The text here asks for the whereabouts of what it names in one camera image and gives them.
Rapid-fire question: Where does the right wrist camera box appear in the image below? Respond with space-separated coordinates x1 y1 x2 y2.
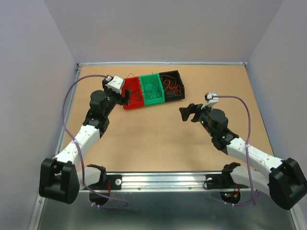
201 92 219 109

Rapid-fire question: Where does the black plastic bin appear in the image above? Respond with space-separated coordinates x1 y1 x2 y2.
159 70 185 103

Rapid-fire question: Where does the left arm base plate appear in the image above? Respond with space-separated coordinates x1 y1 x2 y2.
85 174 122 191

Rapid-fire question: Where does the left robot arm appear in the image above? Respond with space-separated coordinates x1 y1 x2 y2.
39 76 131 204

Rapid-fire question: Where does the red plastic bin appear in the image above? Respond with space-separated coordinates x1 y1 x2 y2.
123 77 144 110

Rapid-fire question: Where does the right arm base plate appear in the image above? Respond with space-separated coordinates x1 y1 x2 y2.
203 174 238 190

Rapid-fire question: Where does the aluminium mounting rail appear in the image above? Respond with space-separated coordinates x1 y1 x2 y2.
38 170 295 192

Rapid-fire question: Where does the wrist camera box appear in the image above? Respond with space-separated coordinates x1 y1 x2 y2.
106 76 125 94
201 92 219 109

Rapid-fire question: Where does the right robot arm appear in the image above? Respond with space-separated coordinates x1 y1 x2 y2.
179 103 307 210

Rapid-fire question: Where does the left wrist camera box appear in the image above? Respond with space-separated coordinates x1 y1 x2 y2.
106 76 125 94

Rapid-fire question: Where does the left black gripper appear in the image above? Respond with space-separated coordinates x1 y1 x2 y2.
102 80 131 117

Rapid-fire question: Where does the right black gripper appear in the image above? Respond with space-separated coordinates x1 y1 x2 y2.
179 102 216 138

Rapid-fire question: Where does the green plastic bin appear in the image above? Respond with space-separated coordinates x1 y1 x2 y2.
139 73 165 106

